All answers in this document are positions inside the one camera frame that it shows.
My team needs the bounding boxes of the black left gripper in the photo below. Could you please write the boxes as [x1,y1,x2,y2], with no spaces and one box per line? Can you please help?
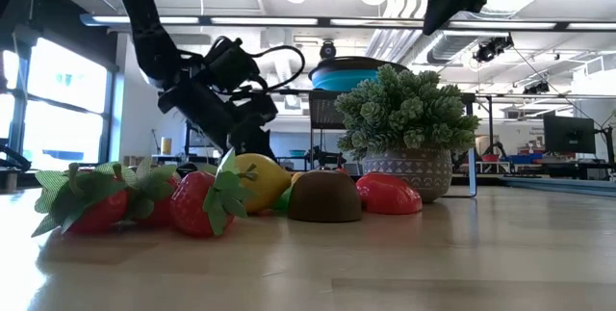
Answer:
[157,79,279,162]

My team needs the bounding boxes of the blue collapsible bowl grey rim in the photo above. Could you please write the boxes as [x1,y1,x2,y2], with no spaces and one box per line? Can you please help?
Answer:
[307,55,410,93]

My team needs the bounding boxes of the yellow plastic lemon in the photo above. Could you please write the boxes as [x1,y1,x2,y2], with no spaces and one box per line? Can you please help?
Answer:
[234,152,293,215]

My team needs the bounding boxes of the red plastic strawberry green leaves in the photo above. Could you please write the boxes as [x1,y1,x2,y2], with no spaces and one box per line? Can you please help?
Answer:
[170,149,260,240]
[31,161,130,239]
[115,156,187,229]

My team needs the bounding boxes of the brown plastic kiwi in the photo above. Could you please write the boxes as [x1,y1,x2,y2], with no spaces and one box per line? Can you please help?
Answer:
[287,169,364,224]

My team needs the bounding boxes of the green plant in patterned pot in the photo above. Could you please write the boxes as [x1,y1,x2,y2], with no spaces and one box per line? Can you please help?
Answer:
[334,64,481,205]

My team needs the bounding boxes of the long LED light bar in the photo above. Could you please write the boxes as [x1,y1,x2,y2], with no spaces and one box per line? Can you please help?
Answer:
[80,12,616,32]

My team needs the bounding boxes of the red plastic bell pepper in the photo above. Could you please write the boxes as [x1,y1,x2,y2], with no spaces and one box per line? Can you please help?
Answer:
[355,171,424,216]

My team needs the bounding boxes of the black computer monitor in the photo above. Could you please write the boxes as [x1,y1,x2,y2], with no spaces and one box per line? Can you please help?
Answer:
[543,115,597,154]

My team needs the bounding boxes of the large window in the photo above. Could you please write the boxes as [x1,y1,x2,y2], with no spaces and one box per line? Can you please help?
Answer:
[0,36,116,168]

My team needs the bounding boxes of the black ceiling camera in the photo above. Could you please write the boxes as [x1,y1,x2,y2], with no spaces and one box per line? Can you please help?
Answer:
[523,81,552,95]
[319,39,338,61]
[473,35,515,65]

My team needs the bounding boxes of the black table frame rails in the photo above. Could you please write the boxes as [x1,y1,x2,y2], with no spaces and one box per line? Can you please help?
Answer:
[500,175,616,199]

